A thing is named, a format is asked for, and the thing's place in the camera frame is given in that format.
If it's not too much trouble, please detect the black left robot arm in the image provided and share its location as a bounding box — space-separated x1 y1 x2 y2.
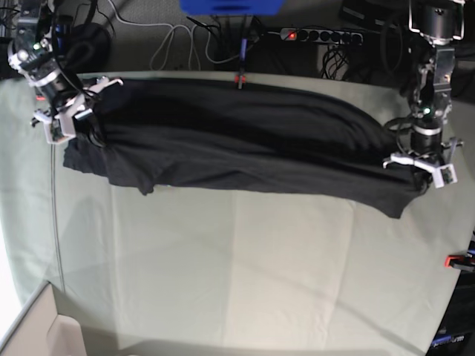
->
383 1 465 188

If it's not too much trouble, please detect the white cable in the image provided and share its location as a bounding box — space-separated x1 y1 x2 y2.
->
107 0 242 71

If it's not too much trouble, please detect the green table cloth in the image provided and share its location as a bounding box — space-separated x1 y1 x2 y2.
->
1 79 474 355

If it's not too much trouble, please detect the cardboard box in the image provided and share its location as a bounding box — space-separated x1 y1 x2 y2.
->
1 281 87 356

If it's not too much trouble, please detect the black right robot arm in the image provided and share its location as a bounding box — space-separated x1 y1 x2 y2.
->
7 1 124 148

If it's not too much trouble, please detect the black t-shirt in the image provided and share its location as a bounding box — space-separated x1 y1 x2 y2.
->
63 79 421 219

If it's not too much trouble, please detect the red black side clamp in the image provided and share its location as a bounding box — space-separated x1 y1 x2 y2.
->
445 240 474 273

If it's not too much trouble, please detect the white power strip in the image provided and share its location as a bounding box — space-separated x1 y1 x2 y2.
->
280 27 364 46

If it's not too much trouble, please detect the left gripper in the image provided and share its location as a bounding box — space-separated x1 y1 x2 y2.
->
382 137 464 195

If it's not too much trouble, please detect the black cable bundle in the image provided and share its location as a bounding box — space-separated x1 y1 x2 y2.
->
318 46 352 81

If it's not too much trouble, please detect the blue plastic bin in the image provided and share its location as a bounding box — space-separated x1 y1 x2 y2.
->
180 0 284 16

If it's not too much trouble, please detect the red black table clamp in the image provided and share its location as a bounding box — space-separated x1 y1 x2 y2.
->
235 74 246 90

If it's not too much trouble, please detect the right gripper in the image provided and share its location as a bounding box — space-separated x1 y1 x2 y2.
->
30 76 123 148

